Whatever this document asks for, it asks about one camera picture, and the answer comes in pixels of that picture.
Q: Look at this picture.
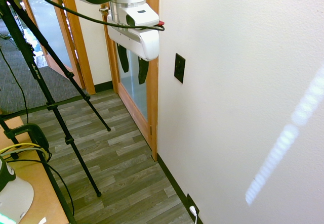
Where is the black wall light switch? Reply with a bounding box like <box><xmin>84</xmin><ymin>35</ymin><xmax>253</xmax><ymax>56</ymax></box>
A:
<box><xmin>174</xmin><ymin>53</ymin><xmax>186</xmax><ymax>84</ymax></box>

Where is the black camera tripod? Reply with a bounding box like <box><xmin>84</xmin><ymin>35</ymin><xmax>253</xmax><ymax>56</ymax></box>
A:
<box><xmin>0</xmin><ymin>0</ymin><xmax>112</xmax><ymax>224</ymax></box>

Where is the white power plug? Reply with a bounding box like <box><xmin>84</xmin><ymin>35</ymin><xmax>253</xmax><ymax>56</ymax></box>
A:
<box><xmin>189</xmin><ymin>205</ymin><xmax>200</xmax><ymax>224</ymax></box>

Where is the black table clamp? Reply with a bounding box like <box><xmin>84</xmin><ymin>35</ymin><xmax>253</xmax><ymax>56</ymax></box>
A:
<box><xmin>3</xmin><ymin>123</ymin><xmax>50</xmax><ymax>153</ymax></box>

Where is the grey cable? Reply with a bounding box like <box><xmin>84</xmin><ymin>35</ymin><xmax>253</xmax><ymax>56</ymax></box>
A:
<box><xmin>0</xmin><ymin>147</ymin><xmax>46</xmax><ymax>160</ymax></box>

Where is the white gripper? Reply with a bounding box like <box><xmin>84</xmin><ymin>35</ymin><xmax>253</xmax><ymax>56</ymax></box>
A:
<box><xmin>107</xmin><ymin>25</ymin><xmax>160</xmax><ymax>85</ymax></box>

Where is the wooden glass door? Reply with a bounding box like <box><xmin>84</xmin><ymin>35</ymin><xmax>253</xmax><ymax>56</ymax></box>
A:
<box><xmin>100</xmin><ymin>1</ymin><xmax>159</xmax><ymax>162</ymax></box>

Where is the white plug in outlet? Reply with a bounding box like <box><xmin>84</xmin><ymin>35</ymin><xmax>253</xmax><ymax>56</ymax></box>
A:
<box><xmin>186</xmin><ymin>193</ymin><xmax>200</xmax><ymax>216</ymax></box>

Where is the yellow cable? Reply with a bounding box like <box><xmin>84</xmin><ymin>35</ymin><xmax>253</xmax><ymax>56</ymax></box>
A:
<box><xmin>0</xmin><ymin>143</ymin><xmax>48</xmax><ymax>159</ymax></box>

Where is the wooden door frame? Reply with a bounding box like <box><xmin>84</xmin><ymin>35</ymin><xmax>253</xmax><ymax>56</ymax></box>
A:
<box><xmin>60</xmin><ymin>0</ymin><xmax>96</xmax><ymax>95</ymax></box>

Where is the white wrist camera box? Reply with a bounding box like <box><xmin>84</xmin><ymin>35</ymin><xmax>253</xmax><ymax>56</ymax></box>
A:
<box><xmin>106</xmin><ymin>2</ymin><xmax>160</xmax><ymax>30</ymax></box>

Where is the wooden framed glass partition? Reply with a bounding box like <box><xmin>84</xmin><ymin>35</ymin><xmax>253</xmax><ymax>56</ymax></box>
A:
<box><xmin>15</xmin><ymin>0</ymin><xmax>82</xmax><ymax>75</ymax></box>

